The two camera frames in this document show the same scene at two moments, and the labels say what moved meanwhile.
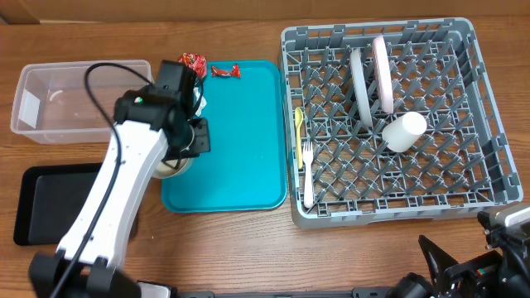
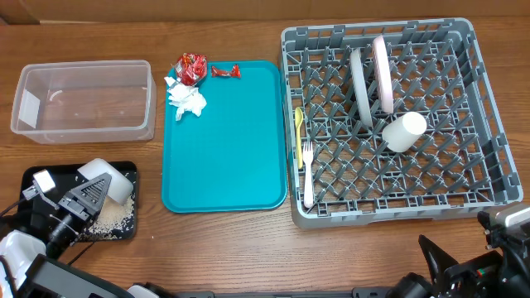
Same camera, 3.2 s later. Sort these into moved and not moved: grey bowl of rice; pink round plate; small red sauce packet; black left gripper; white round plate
Moved: black left gripper; grey bowl of rice
Not moved: small red sauce packet; white round plate; pink round plate
